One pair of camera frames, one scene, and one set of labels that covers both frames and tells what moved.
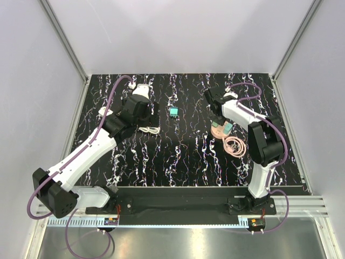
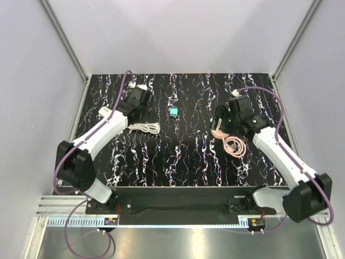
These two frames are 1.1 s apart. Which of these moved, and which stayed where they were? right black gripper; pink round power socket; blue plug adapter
Moved: right black gripper
Stayed: blue plug adapter; pink round power socket
